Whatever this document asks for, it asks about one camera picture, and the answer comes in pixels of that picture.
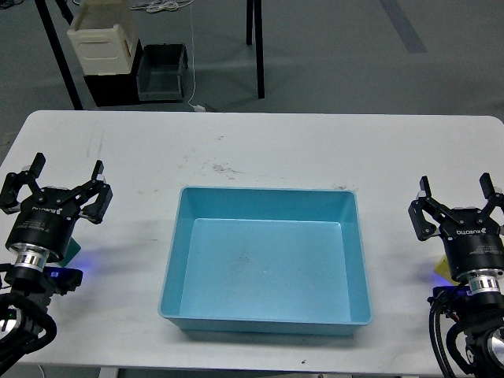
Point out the yellow wooden block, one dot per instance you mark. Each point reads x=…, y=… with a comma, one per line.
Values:
x=442, y=268

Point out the green wooden block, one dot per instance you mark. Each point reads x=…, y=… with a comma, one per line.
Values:
x=73, y=249

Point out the black crate under container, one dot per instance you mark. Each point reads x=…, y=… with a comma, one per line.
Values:
x=119, y=89

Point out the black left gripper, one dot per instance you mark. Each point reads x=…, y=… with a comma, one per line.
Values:
x=47, y=218

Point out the black frame leg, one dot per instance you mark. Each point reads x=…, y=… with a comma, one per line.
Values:
x=254, y=36
x=58, y=52

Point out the light blue plastic box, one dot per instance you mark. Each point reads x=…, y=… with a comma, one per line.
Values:
x=281, y=261

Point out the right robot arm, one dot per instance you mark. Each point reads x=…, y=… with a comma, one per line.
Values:
x=465, y=321

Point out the cream plastic container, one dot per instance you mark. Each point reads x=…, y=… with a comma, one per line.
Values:
x=104, y=37

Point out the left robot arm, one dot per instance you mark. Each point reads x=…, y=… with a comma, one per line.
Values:
x=27, y=287

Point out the black frame leg left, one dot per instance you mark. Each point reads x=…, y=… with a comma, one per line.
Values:
x=58, y=52

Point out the dark grey plastic bin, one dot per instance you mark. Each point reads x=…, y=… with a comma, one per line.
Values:
x=161, y=72

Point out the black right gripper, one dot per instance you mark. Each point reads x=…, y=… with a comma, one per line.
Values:
x=471, y=239

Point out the black frame leg right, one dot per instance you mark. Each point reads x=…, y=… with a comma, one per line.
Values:
x=254, y=36

